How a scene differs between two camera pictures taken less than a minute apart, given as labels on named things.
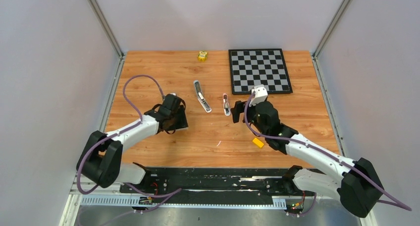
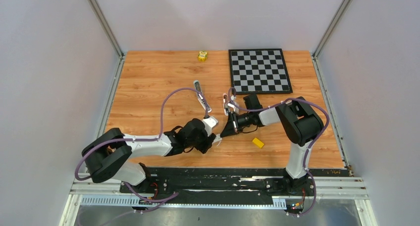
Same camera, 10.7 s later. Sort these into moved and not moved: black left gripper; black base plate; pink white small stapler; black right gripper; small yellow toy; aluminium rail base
Moved: black right gripper; black left gripper
Not moved: pink white small stapler; black base plate; aluminium rail base; small yellow toy
